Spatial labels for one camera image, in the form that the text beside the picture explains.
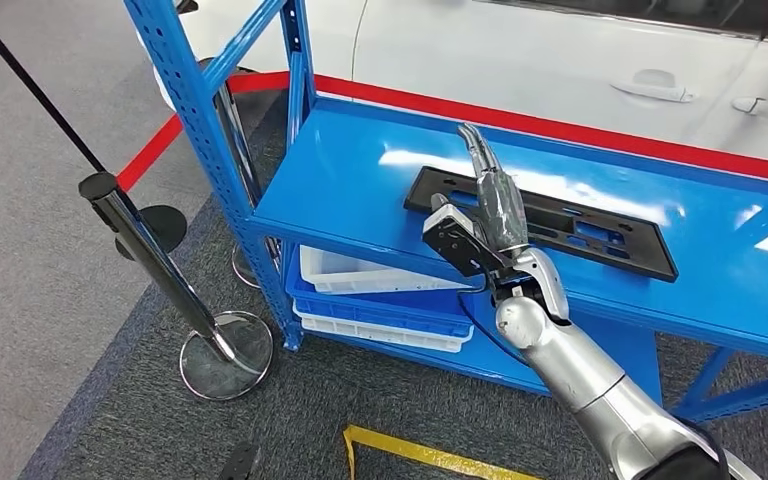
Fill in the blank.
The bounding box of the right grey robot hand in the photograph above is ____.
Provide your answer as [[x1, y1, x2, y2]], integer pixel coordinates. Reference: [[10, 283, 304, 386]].
[[456, 122, 531, 258]]

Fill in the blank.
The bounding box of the long black plastic part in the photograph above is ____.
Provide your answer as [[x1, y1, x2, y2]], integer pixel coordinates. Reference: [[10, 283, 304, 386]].
[[403, 165, 680, 284]]

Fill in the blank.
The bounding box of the blue metal shelf rack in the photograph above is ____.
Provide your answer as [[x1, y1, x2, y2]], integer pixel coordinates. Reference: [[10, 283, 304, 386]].
[[122, 0, 768, 425]]

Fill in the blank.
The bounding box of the white car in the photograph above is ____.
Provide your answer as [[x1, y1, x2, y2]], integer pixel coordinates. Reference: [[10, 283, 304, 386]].
[[138, 0, 768, 167]]

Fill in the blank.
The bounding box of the tilted white plastic bin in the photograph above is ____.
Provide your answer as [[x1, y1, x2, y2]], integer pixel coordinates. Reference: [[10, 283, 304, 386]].
[[299, 245, 475, 296]]

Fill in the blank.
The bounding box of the blue plastic bin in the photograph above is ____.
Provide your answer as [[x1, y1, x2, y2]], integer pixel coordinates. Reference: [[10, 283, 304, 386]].
[[284, 261, 475, 339]]

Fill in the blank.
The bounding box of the flat white plastic bin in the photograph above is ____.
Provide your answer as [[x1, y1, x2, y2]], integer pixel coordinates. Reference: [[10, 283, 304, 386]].
[[292, 301, 475, 354]]

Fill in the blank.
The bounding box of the yellow floor tape square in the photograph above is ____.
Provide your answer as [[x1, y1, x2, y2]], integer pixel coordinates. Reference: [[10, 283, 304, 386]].
[[342, 425, 544, 480]]

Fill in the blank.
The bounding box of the black robot foot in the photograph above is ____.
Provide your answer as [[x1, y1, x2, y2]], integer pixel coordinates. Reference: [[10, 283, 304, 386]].
[[219, 442, 261, 480]]

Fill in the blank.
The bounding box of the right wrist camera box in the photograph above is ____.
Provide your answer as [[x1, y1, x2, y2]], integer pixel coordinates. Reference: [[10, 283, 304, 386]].
[[421, 201, 514, 278]]

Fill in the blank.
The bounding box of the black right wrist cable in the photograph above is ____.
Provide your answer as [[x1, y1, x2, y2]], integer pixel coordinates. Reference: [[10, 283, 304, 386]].
[[456, 281, 532, 367]]

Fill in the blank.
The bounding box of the chrome stanchion post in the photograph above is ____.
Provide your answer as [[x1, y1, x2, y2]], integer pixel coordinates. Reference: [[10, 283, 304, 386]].
[[77, 172, 275, 402], [198, 57, 279, 289]]

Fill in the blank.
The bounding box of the black stanchion post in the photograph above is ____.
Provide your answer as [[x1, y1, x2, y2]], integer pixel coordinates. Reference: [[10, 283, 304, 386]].
[[0, 0, 189, 261]]

